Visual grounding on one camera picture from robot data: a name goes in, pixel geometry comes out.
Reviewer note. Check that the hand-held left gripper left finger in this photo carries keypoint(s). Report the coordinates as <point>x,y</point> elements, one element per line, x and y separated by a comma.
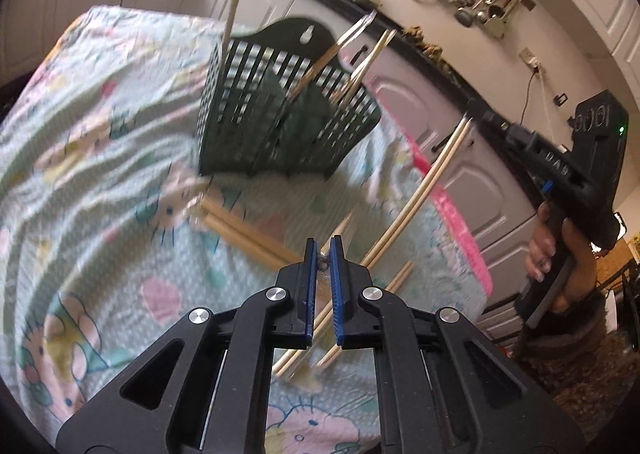
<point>309,294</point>

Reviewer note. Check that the cartoon printed bedsheet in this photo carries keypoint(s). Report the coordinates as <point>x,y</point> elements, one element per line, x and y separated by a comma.
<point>100,143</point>

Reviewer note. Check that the wall power socket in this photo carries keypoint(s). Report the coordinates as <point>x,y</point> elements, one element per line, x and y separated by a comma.
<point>529,56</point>

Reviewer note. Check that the person's right forearm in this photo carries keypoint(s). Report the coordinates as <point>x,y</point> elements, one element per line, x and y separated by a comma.
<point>565,334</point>

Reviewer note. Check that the ginger root clump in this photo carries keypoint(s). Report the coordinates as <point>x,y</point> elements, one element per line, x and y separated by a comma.
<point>436,56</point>
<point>414,35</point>

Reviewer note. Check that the person's right hand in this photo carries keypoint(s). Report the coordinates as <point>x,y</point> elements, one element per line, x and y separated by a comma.
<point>542,246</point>

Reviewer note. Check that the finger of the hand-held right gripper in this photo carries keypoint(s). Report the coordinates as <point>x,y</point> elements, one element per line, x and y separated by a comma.
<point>495,123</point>

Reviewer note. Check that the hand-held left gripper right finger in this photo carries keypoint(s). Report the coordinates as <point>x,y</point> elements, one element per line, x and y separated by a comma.
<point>340,294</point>

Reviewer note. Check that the dark green plastic utensil basket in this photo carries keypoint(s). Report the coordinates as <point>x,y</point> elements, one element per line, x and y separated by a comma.
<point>280,33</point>

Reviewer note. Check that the black wall switch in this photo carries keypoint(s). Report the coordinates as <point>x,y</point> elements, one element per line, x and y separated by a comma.
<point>560,99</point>

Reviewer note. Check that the pink fleece blanket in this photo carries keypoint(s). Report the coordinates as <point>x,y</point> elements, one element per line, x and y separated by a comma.
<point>450,214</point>

